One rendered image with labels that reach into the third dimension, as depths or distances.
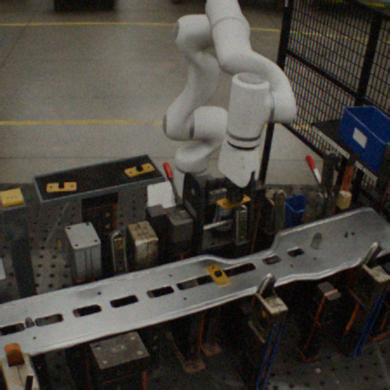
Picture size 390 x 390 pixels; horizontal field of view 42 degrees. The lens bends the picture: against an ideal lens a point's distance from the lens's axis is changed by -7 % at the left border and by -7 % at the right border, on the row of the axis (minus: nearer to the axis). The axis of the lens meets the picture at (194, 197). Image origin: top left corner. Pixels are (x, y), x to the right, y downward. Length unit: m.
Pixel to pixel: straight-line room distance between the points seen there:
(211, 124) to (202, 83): 0.19
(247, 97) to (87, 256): 0.59
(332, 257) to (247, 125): 0.59
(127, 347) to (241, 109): 0.60
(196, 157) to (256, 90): 0.75
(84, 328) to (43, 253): 0.72
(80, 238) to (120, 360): 0.36
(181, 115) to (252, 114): 0.60
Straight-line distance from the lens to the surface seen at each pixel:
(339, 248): 1.67
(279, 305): 1.37
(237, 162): 1.26
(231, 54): 1.29
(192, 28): 1.56
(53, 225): 2.13
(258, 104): 1.18
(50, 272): 1.93
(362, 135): 2.10
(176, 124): 1.78
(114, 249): 1.45
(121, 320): 1.35
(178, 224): 1.52
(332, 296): 1.52
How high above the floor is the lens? 2.01
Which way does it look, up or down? 35 degrees down
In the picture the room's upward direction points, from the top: 5 degrees clockwise
